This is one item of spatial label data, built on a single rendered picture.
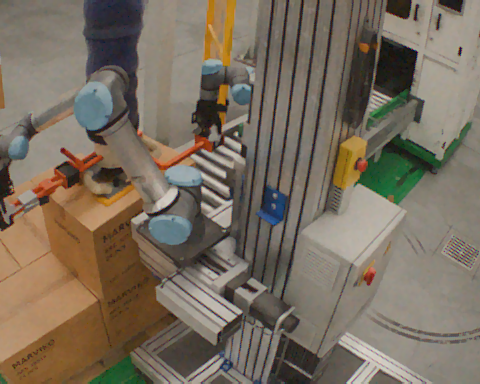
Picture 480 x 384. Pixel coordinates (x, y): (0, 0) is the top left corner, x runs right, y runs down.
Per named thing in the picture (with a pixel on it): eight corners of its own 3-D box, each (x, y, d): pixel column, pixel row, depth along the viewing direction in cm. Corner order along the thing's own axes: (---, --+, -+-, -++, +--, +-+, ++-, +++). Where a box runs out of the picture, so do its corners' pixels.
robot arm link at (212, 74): (225, 66, 179) (202, 65, 178) (223, 91, 186) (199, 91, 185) (224, 58, 185) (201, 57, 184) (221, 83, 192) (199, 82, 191)
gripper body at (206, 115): (190, 125, 196) (192, 98, 189) (205, 117, 202) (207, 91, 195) (205, 132, 193) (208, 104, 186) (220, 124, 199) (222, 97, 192)
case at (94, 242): (134, 195, 257) (132, 128, 233) (193, 232, 240) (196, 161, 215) (51, 253, 217) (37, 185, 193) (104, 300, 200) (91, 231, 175)
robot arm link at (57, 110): (128, 48, 135) (20, 110, 152) (115, 61, 127) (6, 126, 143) (145, 78, 141) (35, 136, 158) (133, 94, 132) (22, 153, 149)
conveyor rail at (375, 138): (409, 117, 393) (413, 98, 381) (414, 120, 390) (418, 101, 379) (221, 261, 246) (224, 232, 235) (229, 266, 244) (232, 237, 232)
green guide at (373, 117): (404, 98, 388) (406, 89, 382) (414, 103, 383) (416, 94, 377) (299, 169, 286) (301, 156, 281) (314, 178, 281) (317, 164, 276)
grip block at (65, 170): (69, 170, 187) (67, 158, 183) (82, 180, 182) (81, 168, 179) (54, 180, 181) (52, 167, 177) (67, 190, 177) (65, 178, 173)
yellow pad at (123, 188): (149, 159, 214) (149, 149, 211) (166, 169, 209) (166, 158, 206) (91, 196, 191) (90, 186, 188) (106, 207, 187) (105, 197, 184)
